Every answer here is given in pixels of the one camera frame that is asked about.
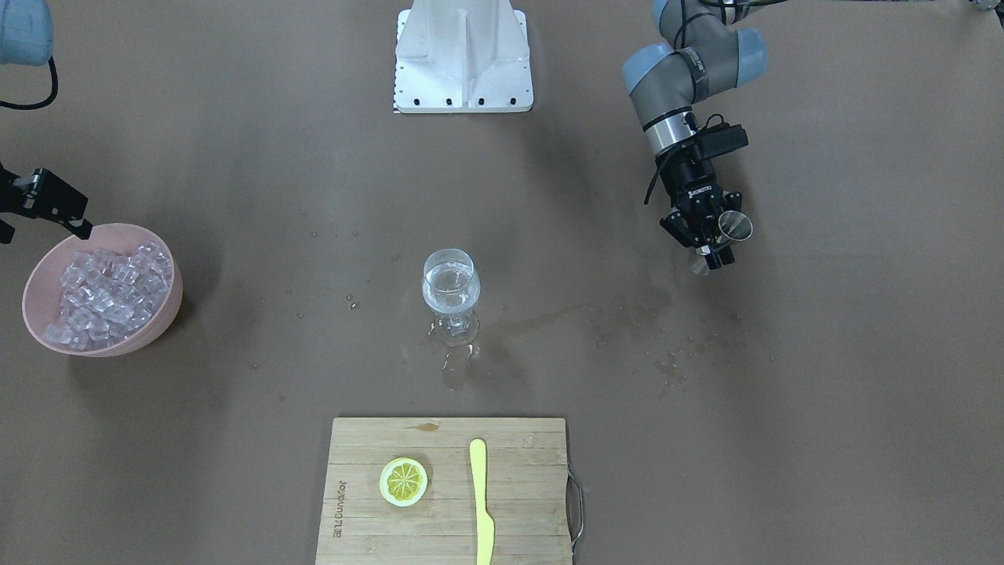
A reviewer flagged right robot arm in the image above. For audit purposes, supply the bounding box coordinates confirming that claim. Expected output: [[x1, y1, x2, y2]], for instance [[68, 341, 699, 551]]
[[1, 1, 93, 240]]

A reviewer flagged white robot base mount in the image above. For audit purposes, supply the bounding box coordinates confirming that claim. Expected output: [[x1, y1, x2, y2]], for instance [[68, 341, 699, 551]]
[[392, 1, 534, 114]]

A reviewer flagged bamboo cutting board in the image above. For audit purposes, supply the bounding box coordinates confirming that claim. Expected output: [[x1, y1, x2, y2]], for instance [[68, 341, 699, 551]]
[[315, 416, 582, 564]]

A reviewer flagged clear ice cubes pile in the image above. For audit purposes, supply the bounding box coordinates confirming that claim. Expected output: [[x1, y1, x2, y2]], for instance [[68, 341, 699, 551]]
[[42, 241, 173, 352]]

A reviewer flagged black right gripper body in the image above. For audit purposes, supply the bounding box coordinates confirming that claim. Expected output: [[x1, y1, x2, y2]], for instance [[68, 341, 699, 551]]
[[1, 165, 27, 244]]

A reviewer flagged steel jigger measuring cup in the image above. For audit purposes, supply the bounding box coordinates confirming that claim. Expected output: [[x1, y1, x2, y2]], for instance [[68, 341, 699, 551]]
[[689, 210, 754, 276]]

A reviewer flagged pink bowl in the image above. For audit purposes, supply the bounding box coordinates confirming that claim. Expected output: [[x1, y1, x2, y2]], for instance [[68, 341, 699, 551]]
[[21, 223, 184, 358]]

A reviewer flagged lemon slice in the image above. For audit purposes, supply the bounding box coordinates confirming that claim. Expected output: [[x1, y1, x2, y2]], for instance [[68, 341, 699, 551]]
[[379, 457, 429, 508]]

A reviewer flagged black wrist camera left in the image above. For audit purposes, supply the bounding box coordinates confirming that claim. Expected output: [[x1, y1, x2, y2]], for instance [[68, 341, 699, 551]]
[[693, 122, 749, 161]]

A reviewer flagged brown table mat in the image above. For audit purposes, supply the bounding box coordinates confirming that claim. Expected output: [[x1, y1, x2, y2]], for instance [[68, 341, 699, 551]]
[[2, 1, 1002, 564]]

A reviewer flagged yellow plastic knife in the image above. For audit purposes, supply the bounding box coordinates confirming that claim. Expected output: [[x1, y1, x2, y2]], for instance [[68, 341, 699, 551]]
[[469, 439, 496, 565]]

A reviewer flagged wine glass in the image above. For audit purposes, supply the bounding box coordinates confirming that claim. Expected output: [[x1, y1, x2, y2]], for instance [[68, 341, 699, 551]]
[[422, 248, 481, 347]]

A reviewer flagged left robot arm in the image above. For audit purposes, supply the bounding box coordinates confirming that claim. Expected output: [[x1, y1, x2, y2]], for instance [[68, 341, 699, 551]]
[[623, 1, 768, 275]]

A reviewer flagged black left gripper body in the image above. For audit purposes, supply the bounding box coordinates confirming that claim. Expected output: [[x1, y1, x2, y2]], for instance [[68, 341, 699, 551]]
[[657, 148, 743, 236]]

